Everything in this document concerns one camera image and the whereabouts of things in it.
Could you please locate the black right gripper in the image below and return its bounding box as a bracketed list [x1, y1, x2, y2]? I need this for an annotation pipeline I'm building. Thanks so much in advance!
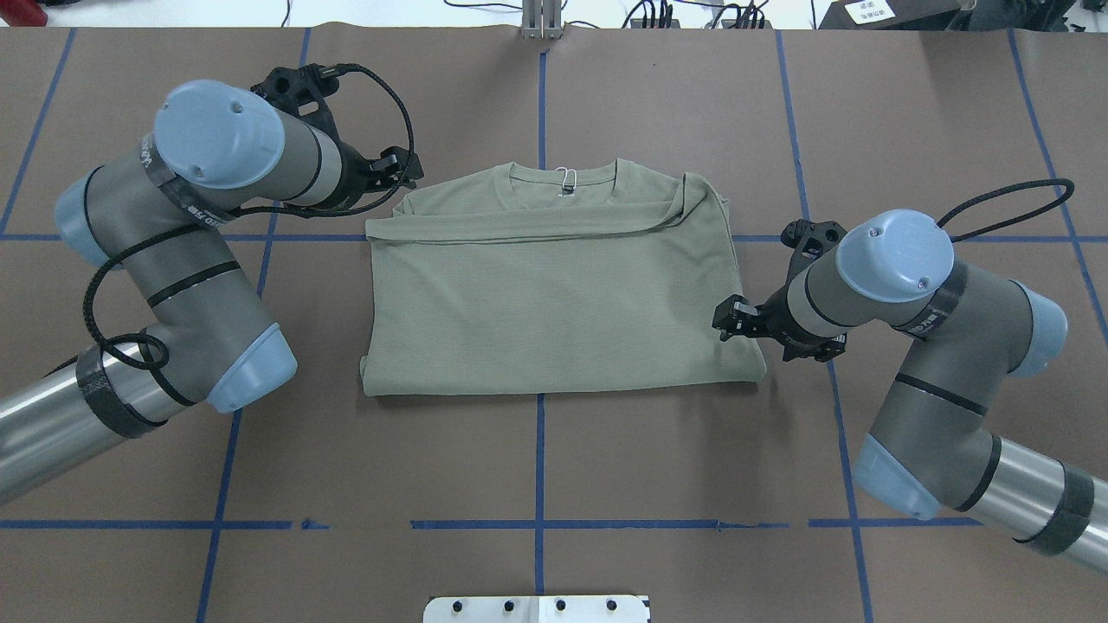
[712, 286, 847, 362]

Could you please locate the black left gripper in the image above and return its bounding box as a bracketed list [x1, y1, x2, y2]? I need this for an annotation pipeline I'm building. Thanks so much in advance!
[334, 143, 424, 204]

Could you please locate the olive green long-sleeve shirt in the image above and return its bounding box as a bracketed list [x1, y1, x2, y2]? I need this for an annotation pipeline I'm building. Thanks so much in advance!
[359, 159, 765, 397]

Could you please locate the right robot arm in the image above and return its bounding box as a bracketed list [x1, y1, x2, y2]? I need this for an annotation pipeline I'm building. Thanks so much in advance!
[712, 210, 1107, 575]

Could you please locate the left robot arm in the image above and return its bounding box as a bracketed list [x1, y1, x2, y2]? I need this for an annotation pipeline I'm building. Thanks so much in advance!
[3, 64, 423, 502]

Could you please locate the black labelled box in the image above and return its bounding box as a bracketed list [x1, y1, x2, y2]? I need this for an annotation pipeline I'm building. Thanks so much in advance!
[815, 1, 972, 31]

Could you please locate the red object corner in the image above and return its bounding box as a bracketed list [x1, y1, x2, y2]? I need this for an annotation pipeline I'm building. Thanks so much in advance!
[0, 0, 48, 28]

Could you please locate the aluminium frame post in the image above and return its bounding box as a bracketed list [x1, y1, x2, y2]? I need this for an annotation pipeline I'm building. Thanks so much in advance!
[519, 0, 564, 40]

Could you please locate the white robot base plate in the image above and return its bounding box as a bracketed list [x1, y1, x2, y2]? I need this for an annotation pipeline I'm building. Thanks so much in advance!
[422, 594, 652, 622]

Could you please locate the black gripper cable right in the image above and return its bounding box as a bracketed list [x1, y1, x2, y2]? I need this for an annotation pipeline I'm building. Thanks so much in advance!
[938, 178, 1076, 243]

